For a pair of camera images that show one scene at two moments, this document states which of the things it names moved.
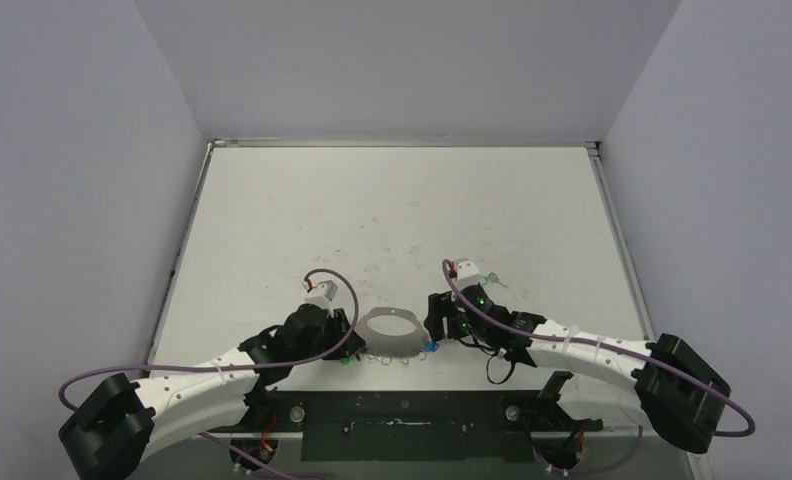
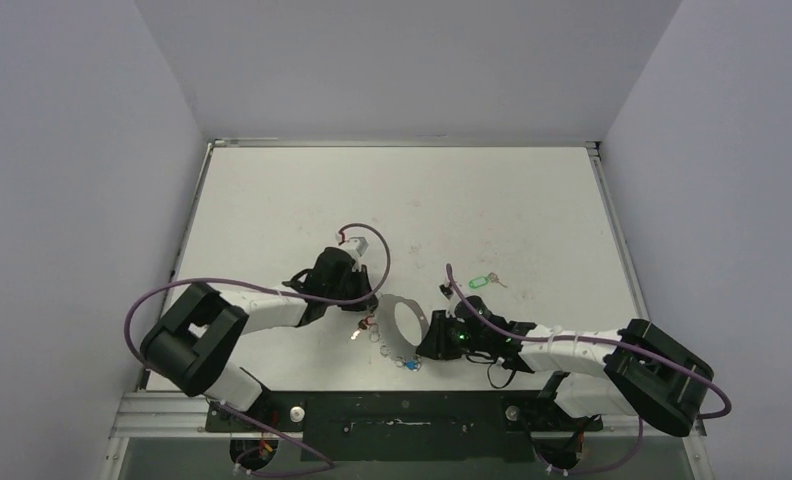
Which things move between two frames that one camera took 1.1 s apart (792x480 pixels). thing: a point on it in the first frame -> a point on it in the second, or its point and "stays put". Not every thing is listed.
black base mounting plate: (417, 425) stays put
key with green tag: (486, 279) stays put
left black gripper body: (331, 334) -> (352, 288)
